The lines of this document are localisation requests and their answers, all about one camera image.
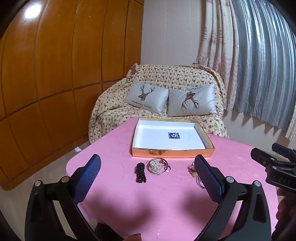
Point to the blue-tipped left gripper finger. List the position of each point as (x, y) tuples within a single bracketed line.
[(284, 151)]

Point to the pink tablecloth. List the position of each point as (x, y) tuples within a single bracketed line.
[(170, 206)]

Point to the grey deer pillow left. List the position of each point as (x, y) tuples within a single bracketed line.
[(146, 96)]

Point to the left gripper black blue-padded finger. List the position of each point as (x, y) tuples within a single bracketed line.
[(42, 221), (253, 220)]

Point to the person's right hand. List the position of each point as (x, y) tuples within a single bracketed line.
[(286, 205)]

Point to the pink beige bead jewelry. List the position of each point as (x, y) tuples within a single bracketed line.
[(191, 169)]

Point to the grey antler pillow right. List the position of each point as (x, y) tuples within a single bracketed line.
[(192, 101)]

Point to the blue square card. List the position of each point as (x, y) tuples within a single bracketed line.
[(174, 135)]

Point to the silver grey curtain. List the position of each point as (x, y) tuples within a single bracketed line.
[(266, 63)]

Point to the floral beige curtain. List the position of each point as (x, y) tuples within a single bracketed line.
[(219, 47)]

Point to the gold box lid white inside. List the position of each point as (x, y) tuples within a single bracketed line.
[(151, 139)]

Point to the floral covered sofa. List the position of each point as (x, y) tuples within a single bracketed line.
[(111, 110)]

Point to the wooden wardrobe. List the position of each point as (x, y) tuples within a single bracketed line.
[(57, 57)]

